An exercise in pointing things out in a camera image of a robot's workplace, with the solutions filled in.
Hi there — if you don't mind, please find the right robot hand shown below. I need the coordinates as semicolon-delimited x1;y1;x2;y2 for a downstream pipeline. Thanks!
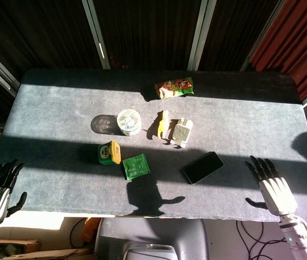
244;155;298;217

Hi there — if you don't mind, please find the black smartphone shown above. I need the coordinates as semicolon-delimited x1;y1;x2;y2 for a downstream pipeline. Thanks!
181;151;225;185

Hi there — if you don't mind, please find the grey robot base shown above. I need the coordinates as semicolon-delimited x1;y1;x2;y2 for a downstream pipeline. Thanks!
94;218;210;260

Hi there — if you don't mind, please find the cardboard box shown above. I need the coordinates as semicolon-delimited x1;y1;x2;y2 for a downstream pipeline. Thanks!
0;238;79;260

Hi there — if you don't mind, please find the grey table cloth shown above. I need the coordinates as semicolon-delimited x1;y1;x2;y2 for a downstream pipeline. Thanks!
0;68;307;223

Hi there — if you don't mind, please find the orange object under table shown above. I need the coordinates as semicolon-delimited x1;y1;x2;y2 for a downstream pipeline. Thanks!
81;217;101;242

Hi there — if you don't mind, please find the green box with yellow lid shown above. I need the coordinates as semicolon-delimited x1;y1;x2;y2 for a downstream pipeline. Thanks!
97;140;122;165

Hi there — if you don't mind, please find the yellow toy figure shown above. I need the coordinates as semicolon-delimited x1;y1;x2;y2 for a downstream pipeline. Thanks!
156;109;170;139

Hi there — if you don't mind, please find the green sachet packet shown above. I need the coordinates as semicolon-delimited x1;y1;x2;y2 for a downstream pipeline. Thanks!
122;153;151;181

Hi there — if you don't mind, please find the orange green snack bag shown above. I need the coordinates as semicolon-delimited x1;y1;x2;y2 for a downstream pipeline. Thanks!
154;76;194;100

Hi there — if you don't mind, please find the red curtain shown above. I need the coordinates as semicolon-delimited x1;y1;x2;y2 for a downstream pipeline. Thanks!
250;0;307;101

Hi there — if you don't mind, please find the clear round plastic container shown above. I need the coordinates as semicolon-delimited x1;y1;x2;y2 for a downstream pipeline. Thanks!
116;108;142;137

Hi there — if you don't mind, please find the black cable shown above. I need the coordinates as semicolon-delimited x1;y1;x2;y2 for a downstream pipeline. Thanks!
236;220;286;260

